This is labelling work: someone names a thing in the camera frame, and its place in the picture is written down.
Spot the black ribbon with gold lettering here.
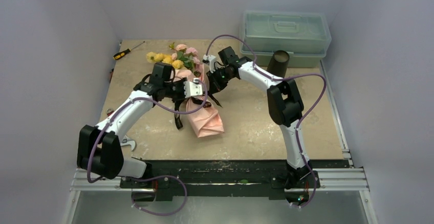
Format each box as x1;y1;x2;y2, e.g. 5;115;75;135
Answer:
173;94;223;130

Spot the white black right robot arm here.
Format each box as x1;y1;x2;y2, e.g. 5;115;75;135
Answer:
202;47;314;189

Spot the pink paper flower bouquet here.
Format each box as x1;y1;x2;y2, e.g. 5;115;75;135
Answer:
146;42;224;138

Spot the silver adjustable wrench red handle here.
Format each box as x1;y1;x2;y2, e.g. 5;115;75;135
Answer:
106;108;137;151

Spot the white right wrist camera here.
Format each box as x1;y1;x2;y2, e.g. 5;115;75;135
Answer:
202;55;217;73

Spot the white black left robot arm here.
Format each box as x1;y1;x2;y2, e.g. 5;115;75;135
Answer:
77;63;187;188

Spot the green translucent plastic storage box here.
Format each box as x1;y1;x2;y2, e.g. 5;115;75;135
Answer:
240;11;332;68

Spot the dark cylindrical vase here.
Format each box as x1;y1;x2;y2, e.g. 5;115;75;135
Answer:
267;50;290;78

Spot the aluminium rail frame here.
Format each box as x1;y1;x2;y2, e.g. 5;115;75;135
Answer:
72;47;376;223

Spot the yellow black handled screwdriver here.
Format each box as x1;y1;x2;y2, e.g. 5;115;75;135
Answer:
113;41;145;60

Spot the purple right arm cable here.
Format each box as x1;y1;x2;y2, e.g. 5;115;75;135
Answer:
205;34;328;210

